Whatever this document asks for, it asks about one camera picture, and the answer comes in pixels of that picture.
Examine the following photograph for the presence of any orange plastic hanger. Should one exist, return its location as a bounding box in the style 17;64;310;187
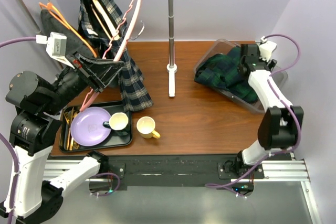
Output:
39;2;98;58

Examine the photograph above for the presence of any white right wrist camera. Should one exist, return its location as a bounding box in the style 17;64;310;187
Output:
258;36;277;62

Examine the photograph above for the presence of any dark green mug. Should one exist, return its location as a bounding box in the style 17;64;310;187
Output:
102;112;130;136

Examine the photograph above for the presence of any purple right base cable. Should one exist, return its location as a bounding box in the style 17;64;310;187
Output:
204;153;274;196

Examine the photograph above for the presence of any black dotted skirt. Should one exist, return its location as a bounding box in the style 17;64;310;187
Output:
40;9;94;58

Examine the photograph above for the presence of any black serving tray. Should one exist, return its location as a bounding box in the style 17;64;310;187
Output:
58;112;132;153

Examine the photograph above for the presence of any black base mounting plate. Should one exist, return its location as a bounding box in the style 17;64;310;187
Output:
101;154;250;190

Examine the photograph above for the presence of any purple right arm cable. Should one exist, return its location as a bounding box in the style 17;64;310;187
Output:
265;34;302;154

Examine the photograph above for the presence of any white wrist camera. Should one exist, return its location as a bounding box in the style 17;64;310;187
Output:
258;36;277;62
36;32;71;66

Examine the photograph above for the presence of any green plaid skirt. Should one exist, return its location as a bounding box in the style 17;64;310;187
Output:
194;46;258;104

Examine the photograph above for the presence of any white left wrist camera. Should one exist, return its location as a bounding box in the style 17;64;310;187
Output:
36;32;71;66

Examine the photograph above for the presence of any gold cutlery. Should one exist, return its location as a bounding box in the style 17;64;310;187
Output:
59;106;80;153

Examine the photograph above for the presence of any navy beige plaid skirt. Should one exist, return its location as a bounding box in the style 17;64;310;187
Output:
78;0;154;112

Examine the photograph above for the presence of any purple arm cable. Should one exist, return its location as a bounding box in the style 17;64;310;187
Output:
265;34;302;154
0;36;39;224

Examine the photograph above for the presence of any pink plastic hanger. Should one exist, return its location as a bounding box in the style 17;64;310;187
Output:
79;0;142;112

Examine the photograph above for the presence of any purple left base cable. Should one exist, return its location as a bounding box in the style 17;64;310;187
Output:
90;173;121;197

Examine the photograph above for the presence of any yellow mug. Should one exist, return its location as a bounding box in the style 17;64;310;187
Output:
136;116;161;139

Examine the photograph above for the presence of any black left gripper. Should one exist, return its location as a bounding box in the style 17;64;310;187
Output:
43;47;125;114

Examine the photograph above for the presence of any clear plastic bin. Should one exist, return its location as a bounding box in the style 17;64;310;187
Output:
193;38;288;114

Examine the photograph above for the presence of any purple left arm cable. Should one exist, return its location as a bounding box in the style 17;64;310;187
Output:
0;36;39;224

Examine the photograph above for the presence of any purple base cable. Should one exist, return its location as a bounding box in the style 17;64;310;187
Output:
204;153;274;196
90;173;121;197

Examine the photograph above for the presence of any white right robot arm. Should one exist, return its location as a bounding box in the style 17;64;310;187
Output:
223;41;303;178

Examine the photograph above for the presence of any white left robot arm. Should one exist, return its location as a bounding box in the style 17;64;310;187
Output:
1;54;124;223

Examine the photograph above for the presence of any purple plate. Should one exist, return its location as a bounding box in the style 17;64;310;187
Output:
70;106;111;146

